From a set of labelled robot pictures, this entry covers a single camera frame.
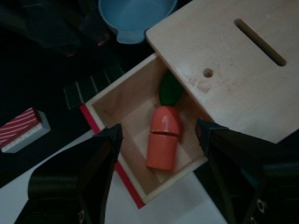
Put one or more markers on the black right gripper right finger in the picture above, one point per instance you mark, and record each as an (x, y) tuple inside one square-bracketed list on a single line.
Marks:
[(248, 169)]

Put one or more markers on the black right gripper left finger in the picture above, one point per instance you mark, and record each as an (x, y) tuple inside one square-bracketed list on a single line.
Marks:
[(73, 175)]

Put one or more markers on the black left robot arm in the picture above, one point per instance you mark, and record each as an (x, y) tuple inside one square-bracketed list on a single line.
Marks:
[(46, 26)]

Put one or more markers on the red white striped grey block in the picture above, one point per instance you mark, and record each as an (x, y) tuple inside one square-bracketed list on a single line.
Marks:
[(18, 131)]

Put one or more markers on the white paper sheet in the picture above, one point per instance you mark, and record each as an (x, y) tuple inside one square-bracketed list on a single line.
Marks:
[(174, 204)]

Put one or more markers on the orange toy carrot green top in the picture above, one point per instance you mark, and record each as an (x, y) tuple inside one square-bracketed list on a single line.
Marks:
[(162, 137)]

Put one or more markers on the light wooden box with slot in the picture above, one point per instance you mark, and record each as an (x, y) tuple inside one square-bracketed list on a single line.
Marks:
[(233, 87)]

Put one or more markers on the dark mat with white lines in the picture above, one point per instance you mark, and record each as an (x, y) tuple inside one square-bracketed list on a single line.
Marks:
[(89, 87)]

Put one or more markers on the blue plastic bowl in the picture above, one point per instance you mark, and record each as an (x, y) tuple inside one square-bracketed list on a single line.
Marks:
[(132, 17)]

